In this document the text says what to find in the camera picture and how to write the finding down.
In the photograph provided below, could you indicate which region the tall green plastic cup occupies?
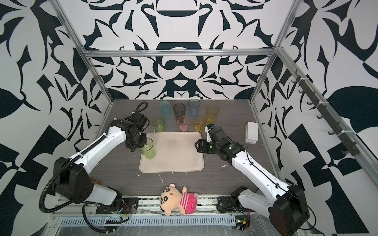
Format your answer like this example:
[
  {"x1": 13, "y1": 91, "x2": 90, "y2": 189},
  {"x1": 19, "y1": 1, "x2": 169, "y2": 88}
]
[{"x1": 139, "y1": 138, "x2": 156, "y2": 159}]

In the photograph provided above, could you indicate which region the cartoon boy plush doll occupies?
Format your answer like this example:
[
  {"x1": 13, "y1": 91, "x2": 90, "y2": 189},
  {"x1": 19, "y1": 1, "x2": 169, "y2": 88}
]
[{"x1": 159, "y1": 183, "x2": 199, "y2": 216}]

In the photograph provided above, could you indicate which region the tall blue plastic cup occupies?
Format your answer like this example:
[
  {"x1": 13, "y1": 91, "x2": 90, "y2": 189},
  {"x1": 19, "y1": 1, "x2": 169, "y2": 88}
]
[{"x1": 188, "y1": 99, "x2": 201, "y2": 119}]

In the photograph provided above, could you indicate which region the short green plastic cup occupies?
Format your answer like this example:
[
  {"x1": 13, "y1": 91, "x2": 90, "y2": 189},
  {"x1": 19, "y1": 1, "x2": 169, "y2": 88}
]
[{"x1": 152, "y1": 117, "x2": 166, "y2": 132}]

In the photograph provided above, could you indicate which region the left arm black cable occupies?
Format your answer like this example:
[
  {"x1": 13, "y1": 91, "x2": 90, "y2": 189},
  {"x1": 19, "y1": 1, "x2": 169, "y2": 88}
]
[{"x1": 82, "y1": 203, "x2": 131, "y2": 234}]

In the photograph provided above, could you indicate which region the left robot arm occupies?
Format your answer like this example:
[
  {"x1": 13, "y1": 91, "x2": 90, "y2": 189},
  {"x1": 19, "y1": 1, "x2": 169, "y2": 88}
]
[{"x1": 38, "y1": 113, "x2": 150, "y2": 213}]

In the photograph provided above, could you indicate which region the tall yellow plastic cup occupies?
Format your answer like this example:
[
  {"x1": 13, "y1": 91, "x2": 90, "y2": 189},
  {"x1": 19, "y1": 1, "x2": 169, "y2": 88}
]
[{"x1": 205, "y1": 105, "x2": 219, "y2": 124}]

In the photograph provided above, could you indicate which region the beige plastic tray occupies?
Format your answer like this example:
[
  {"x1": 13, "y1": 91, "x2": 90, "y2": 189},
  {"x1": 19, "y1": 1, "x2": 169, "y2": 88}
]
[{"x1": 139, "y1": 132, "x2": 204, "y2": 174}]

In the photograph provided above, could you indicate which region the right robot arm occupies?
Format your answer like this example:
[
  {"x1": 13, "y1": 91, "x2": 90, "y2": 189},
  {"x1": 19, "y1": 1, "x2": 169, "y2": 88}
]
[{"x1": 195, "y1": 124, "x2": 310, "y2": 236}]

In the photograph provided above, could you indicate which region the clear plastic cup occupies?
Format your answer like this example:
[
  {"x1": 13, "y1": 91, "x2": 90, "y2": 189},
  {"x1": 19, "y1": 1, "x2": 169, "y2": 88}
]
[{"x1": 144, "y1": 125, "x2": 155, "y2": 139}]

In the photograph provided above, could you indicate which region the white wall box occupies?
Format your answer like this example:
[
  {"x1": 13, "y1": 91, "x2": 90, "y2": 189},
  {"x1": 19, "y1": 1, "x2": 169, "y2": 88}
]
[{"x1": 245, "y1": 122, "x2": 259, "y2": 145}]

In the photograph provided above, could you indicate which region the wall hook rail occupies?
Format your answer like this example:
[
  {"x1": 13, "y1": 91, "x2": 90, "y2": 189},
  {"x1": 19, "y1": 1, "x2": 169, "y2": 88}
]
[{"x1": 292, "y1": 74, "x2": 361, "y2": 156}]

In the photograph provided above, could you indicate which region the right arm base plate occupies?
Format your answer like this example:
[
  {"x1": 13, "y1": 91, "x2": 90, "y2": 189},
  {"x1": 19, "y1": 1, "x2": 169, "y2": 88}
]
[{"x1": 216, "y1": 196, "x2": 240, "y2": 212}]

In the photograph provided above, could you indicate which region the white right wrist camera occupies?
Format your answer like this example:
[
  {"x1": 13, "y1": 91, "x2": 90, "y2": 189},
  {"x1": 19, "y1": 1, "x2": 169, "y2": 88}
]
[{"x1": 205, "y1": 124, "x2": 217, "y2": 142}]

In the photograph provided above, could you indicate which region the pink plastic cup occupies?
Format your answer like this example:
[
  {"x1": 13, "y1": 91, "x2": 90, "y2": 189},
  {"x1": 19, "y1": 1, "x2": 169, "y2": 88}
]
[{"x1": 177, "y1": 116, "x2": 191, "y2": 132}]

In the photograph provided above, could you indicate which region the dark grey plastic cup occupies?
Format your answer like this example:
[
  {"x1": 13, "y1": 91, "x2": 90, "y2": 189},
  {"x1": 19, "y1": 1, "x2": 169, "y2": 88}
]
[{"x1": 173, "y1": 103, "x2": 186, "y2": 120}]

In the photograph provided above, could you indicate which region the short yellow plastic cup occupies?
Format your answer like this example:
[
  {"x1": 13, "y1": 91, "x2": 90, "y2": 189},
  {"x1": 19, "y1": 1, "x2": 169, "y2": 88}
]
[{"x1": 193, "y1": 117, "x2": 205, "y2": 132}]

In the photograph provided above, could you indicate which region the white slotted cable duct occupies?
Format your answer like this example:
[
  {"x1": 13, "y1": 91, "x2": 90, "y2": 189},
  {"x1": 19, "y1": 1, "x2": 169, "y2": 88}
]
[{"x1": 57, "y1": 214, "x2": 237, "y2": 227}]

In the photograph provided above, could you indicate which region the teal plastic cup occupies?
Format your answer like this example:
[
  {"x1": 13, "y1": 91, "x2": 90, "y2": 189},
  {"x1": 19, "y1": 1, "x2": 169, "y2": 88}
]
[{"x1": 159, "y1": 100, "x2": 171, "y2": 118}]

